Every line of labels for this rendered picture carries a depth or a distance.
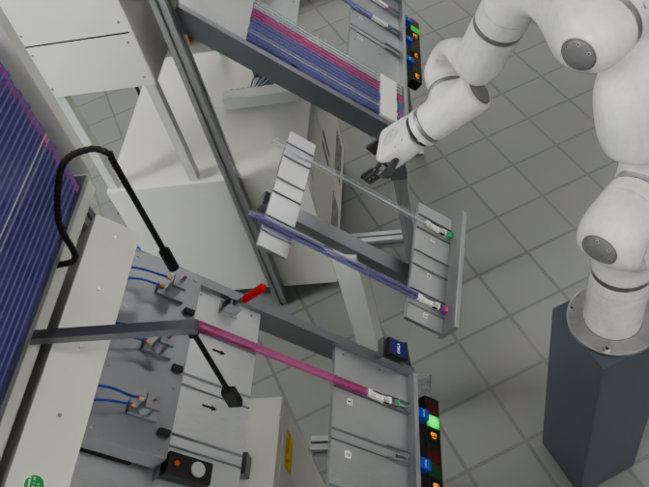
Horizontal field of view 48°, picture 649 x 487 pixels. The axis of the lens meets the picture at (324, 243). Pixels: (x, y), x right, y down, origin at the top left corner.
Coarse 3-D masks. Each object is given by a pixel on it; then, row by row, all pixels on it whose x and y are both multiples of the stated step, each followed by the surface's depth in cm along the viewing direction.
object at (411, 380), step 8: (408, 376) 156; (416, 376) 155; (408, 384) 155; (416, 384) 154; (408, 392) 154; (416, 392) 153; (408, 400) 153; (416, 400) 152; (408, 408) 152; (416, 408) 150; (408, 416) 151; (416, 416) 149; (408, 424) 150; (416, 424) 148; (408, 432) 149; (416, 432) 147; (416, 440) 146; (416, 448) 145; (416, 456) 144; (416, 464) 142; (416, 472) 141; (416, 480) 140
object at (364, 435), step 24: (336, 360) 147; (360, 360) 151; (360, 384) 148; (384, 384) 152; (336, 408) 141; (360, 408) 144; (384, 408) 148; (336, 432) 138; (360, 432) 141; (384, 432) 145; (336, 456) 135; (360, 456) 138; (384, 456) 141; (408, 456) 145; (336, 480) 132; (360, 480) 135; (384, 480) 139; (408, 480) 142
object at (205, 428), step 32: (224, 320) 136; (256, 320) 140; (192, 352) 128; (224, 352) 132; (192, 384) 124; (192, 416) 121; (224, 416) 125; (192, 448) 118; (224, 448) 122; (96, 480) 106; (128, 480) 109; (224, 480) 119
